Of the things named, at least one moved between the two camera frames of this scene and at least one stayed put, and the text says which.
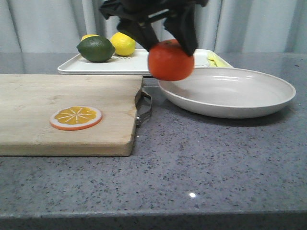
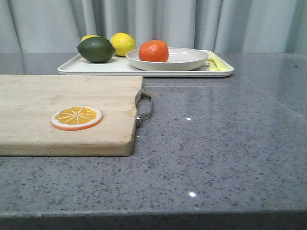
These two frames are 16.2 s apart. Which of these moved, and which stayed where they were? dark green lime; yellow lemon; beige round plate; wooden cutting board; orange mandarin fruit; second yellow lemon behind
Moved: orange mandarin fruit; beige round plate
Stayed: dark green lime; yellow lemon; wooden cutting board; second yellow lemon behind
